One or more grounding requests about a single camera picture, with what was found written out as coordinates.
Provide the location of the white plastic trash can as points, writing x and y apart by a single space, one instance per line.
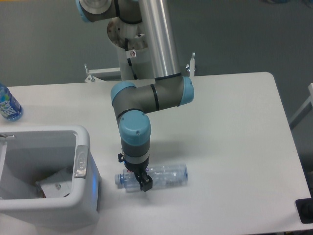
32 153

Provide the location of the white frame at right edge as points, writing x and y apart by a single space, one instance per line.
303 110

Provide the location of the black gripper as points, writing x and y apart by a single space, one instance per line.
139 171

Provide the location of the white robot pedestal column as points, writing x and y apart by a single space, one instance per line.
132 50

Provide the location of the clear crushed plastic bottle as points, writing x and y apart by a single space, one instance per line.
163 176

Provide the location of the blue labelled water bottle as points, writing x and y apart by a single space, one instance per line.
10 108

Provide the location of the white left base bracket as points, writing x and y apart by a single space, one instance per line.
110 74

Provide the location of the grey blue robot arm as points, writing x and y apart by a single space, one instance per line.
133 100

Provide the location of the trash pile inside can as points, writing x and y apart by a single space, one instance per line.
40 190

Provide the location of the white base bracket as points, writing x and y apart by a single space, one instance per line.
191 67
110 74

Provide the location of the black table corner clamp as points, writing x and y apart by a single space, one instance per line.
305 210

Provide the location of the white right base bracket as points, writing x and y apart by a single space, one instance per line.
191 67

